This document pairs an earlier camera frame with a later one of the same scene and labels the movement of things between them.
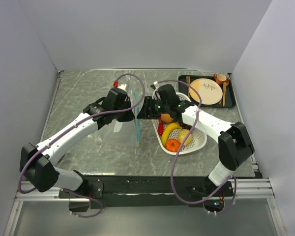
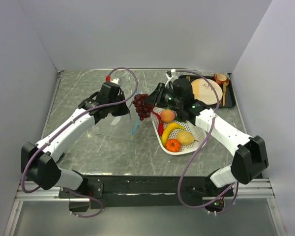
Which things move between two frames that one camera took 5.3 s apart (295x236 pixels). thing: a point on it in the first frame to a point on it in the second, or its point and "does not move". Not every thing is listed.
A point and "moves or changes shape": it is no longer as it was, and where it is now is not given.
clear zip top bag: [132, 86] moves or changes shape
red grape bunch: [185, 126] to [143, 110]
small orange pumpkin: [172, 145] does not move
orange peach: [166, 118] does not move
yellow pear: [181, 134] does not move
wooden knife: [224, 87] does not move
